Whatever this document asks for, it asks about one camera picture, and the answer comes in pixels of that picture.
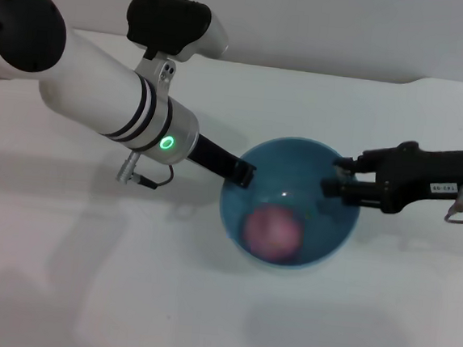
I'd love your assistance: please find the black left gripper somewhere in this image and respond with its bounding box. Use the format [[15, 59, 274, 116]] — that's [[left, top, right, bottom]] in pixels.
[[183, 133, 259, 190]]

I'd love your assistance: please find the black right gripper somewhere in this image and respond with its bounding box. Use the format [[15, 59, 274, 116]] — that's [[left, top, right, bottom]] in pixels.
[[318, 133, 463, 222]]

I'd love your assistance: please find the blue bowl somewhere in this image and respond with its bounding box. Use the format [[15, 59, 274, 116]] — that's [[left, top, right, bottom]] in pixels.
[[213, 130, 367, 279]]

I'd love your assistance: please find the pink peach with green leaf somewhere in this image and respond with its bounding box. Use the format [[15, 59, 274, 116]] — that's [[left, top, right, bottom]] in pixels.
[[240, 204, 307, 269]]

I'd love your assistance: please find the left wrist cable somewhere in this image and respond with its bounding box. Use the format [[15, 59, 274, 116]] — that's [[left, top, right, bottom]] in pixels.
[[114, 150, 178, 191]]

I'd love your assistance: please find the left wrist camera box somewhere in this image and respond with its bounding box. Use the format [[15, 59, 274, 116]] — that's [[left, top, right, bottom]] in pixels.
[[122, 0, 234, 67]]

